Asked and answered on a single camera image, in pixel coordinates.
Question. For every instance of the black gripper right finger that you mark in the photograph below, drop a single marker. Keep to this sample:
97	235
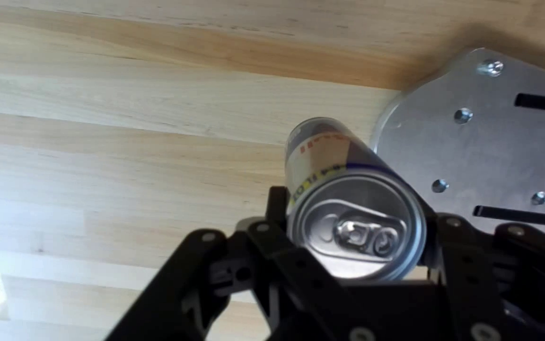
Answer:
512	284

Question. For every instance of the silver metal mounting plate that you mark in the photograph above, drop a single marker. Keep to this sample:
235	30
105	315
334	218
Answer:
493	152

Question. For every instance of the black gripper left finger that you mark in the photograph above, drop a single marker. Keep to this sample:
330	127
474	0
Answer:
222	284

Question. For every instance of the blue silver drink can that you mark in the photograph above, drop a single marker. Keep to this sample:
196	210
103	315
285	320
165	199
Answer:
355	220

